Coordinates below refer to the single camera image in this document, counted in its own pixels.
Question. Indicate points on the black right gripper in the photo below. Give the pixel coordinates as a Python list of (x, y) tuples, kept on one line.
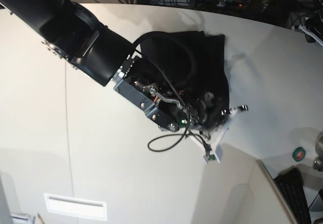
[(209, 111)]

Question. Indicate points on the black t-shirt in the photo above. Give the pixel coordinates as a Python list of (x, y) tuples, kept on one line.
[(192, 60)]

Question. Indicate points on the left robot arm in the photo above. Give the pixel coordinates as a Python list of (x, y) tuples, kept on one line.
[(314, 24)]

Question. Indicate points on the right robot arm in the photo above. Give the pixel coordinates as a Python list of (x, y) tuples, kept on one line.
[(75, 34)]

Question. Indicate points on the green tape roll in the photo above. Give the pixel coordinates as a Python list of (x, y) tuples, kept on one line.
[(299, 154)]

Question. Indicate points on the black keyboard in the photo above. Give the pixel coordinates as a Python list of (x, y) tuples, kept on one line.
[(290, 185)]

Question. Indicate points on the black power strip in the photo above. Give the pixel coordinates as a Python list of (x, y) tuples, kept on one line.
[(215, 4)]

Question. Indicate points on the silver metal cylinder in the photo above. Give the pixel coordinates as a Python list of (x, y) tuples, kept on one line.
[(317, 163)]

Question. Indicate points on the pencil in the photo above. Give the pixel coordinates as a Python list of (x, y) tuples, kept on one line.
[(40, 219)]

